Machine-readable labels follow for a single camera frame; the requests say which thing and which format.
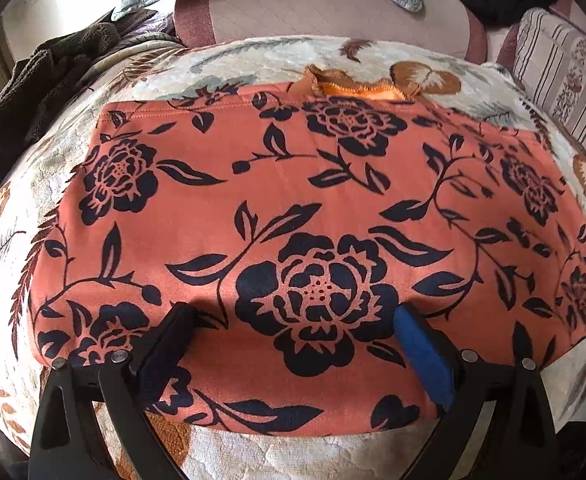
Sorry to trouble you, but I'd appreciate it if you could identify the striped floral cushion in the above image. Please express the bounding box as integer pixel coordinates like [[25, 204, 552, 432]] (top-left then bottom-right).
[[498, 7, 586, 161]]

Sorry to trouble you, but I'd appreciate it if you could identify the dark brown towel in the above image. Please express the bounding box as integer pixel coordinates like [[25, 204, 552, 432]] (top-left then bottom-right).
[[0, 20, 124, 213]]

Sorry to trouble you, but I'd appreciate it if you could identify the pink headboard cushion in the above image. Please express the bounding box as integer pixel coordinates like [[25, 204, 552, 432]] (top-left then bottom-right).
[[173, 0, 488, 63]]

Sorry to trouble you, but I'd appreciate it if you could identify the leaf print blanket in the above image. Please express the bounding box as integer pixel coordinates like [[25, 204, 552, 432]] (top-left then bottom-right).
[[0, 35, 586, 480]]

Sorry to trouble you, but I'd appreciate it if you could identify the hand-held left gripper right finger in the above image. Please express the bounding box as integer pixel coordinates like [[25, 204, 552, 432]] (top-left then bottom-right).
[[394, 304, 558, 480]]

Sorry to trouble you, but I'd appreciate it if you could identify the orange floral blouse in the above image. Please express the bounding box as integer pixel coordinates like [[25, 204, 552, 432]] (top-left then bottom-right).
[[28, 67, 586, 436]]

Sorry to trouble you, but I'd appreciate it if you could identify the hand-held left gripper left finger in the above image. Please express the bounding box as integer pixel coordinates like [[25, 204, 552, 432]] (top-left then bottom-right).
[[28, 302, 201, 480]]

